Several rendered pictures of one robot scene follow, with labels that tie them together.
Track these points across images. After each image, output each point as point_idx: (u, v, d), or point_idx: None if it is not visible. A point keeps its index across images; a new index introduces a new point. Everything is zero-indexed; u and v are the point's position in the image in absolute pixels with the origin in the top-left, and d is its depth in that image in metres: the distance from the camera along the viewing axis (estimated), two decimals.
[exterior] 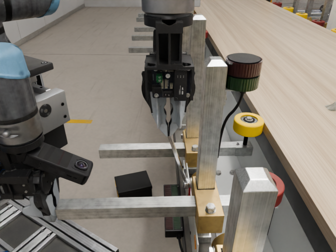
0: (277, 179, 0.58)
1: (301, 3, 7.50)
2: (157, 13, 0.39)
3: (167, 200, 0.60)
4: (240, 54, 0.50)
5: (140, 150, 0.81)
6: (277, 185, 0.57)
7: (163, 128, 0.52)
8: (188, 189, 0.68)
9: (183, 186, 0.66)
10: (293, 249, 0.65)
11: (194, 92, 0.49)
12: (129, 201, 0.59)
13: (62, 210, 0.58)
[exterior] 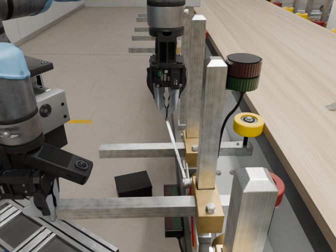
0: (277, 179, 0.58)
1: (301, 3, 7.50)
2: (158, 27, 0.55)
3: (167, 200, 0.60)
4: (240, 54, 0.50)
5: (140, 150, 0.81)
6: (277, 185, 0.57)
7: (162, 110, 0.69)
8: (189, 195, 0.66)
9: (183, 184, 0.66)
10: (293, 249, 0.65)
11: (185, 83, 0.66)
12: (129, 201, 0.59)
13: (62, 210, 0.58)
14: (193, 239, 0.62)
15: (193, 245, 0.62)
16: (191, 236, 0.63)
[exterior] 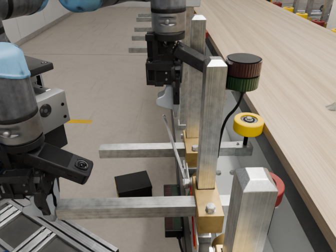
0: (277, 179, 0.58)
1: (301, 3, 7.50)
2: None
3: (167, 200, 0.60)
4: (240, 54, 0.50)
5: (140, 150, 0.81)
6: (277, 185, 0.57)
7: None
8: (190, 195, 0.65)
9: (183, 183, 0.66)
10: (293, 249, 0.65)
11: (173, 92, 0.67)
12: (129, 201, 0.59)
13: (62, 210, 0.58)
14: (194, 238, 0.60)
15: (194, 244, 0.60)
16: (192, 236, 0.61)
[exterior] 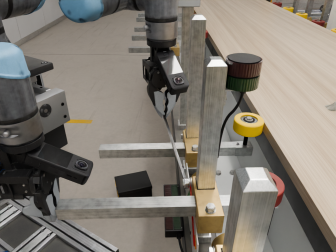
0: (277, 179, 0.58)
1: (301, 3, 7.50)
2: None
3: (167, 200, 0.60)
4: (240, 54, 0.50)
5: (140, 150, 0.81)
6: (277, 185, 0.57)
7: (166, 111, 0.79)
8: (190, 195, 0.65)
9: (183, 183, 0.66)
10: (293, 249, 0.65)
11: (147, 92, 0.74)
12: (129, 201, 0.59)
13: (62, 210, 0.58)
14: (194, 238, 0.60)
15: (194, 244, 0.60)
16: (192, 236, 0.61)
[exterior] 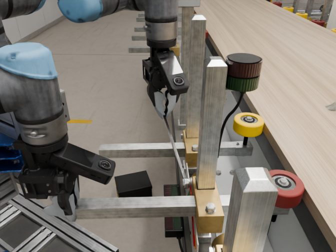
0: (296, 178, 0.58)
1: (301, 3, 7.50)
2: None
3: (186, 199, 0.60)
4: (240, 54, 0.50)
5: (140, 150, 0.81)
6: (297, 184, 0.57)
7: (167, 112, 0.79)
8: (190, 195, 0.65)
9: (183, 183, 0.66)
10: (293, 249, 0.65)
11: (147, 92, 0.73)
12: (148, 201, 0.60)
13: (82, 209, 0.58)
14: (194, 238, 0.60)
15: (194, 244, 0.60)
16: (192, 236, 0.61)
